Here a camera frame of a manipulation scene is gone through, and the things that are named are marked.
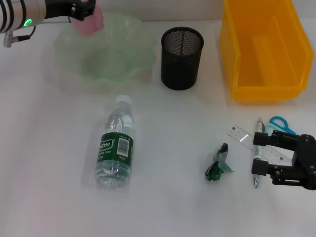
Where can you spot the clear green-label water bottle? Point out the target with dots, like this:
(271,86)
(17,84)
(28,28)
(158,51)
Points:
(116,145)

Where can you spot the transparent plastic ruler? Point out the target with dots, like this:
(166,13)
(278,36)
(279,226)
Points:
(238,133)

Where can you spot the green translucent fruit bowl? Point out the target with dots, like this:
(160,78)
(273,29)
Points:
(111,64)

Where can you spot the yellow plastic bin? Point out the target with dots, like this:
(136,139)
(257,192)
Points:
(266,61)

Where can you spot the grey ballpoint pen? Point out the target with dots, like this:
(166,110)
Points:
(258,127)

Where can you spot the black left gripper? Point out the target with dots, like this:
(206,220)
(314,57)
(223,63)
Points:
(58,8)

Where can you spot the pink toy peach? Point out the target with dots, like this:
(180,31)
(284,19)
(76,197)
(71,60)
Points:
(90,26)

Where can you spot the green plastic wrapper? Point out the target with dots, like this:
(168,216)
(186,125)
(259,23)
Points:
(217,168)

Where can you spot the black mesh pen holder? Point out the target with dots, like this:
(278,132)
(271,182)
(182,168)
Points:
(181,61)

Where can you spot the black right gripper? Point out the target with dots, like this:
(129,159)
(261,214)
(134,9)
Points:
(306,160)

